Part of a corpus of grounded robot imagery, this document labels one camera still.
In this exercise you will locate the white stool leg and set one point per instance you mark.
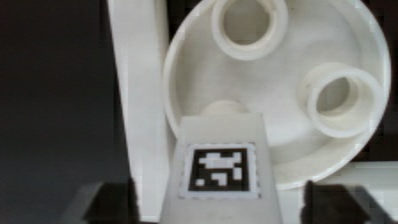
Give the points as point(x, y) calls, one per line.
point(220, 191)

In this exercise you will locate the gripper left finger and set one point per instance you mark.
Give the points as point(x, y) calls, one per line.
point(103, 204)

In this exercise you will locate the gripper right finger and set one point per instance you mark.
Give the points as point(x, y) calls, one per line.
point(339, 204)

